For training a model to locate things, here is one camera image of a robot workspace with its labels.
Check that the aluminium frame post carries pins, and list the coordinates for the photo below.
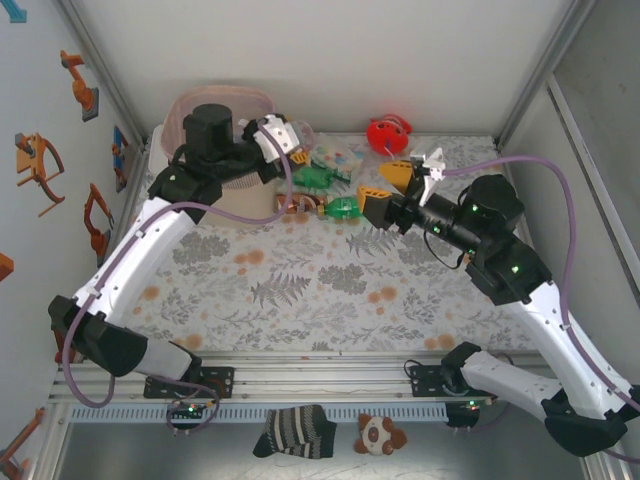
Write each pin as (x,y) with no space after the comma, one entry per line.
(107,67)
(547,65)

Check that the aluminium frame rail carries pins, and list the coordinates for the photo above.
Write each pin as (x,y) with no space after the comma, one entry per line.
(325,385)

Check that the brown copper label bottle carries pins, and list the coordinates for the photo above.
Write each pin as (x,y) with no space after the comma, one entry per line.
(300,204)

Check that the blue orange wall sticker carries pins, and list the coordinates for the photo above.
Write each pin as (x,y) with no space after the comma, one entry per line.
(120,150)

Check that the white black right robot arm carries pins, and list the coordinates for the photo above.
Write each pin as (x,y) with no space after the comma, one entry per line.
(550,340)

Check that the orange clawed robot sticker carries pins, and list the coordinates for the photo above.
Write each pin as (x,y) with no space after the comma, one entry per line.
(27,167)

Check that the blue gantry wall sticker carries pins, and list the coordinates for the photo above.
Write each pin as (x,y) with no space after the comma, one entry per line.
(17,15)

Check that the green plastic soda bottle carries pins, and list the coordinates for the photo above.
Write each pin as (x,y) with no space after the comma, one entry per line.
(342,209)
(315,179)

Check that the red plastic toy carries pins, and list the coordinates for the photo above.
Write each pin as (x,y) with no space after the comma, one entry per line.
(382,135)

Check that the small orange robot sticker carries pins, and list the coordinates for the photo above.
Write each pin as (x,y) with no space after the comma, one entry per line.
(82,95)

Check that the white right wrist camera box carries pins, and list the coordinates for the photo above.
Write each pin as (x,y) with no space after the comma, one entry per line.
(430,162)

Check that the floral print tablecloth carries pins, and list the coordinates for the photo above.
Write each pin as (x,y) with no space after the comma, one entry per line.
(300,320)

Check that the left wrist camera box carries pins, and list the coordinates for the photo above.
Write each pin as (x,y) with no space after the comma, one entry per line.
(275,135)

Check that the pink white tissue box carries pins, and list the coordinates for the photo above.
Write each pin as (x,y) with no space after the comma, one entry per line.
(159,150)

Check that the pink translucent bin liner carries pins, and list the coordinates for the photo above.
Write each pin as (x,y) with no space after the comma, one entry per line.
(250,100)

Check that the beige ribbed plastic bin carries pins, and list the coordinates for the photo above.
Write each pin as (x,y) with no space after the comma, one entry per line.
(240,200)

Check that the striped black grey sock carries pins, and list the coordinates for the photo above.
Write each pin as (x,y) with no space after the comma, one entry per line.
(295,432)

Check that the brown white plush toy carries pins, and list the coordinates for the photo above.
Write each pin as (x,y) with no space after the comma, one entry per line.
(380,435)

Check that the orange machine wall sticker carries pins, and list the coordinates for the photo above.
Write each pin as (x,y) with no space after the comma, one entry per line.
(5,267)

